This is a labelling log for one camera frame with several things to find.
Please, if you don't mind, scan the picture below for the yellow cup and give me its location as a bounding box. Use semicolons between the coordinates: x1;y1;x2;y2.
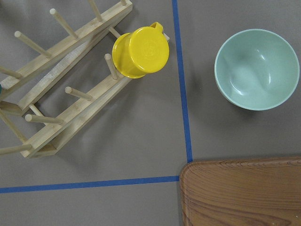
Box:
112;22;169;79

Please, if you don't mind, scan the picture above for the mint green bowl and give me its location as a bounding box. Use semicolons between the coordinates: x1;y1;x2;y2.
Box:
214;29;300;111

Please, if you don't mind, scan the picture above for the light wooden rack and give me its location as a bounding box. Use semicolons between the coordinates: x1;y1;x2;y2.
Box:
0;0;170;159

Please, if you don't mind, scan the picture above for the brown wooden cutting board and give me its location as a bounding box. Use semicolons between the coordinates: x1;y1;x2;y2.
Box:
180;157;301;226

